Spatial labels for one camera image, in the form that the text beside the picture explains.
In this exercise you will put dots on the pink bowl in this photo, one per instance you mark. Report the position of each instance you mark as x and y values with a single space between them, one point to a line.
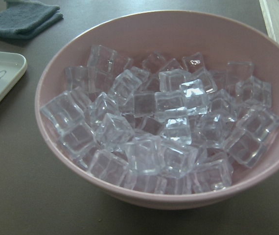
176 34

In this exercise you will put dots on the white rectangular tray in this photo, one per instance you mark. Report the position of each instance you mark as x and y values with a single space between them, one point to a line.
12 68

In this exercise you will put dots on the grey folded cloth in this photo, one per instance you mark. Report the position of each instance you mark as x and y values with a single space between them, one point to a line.
25 19

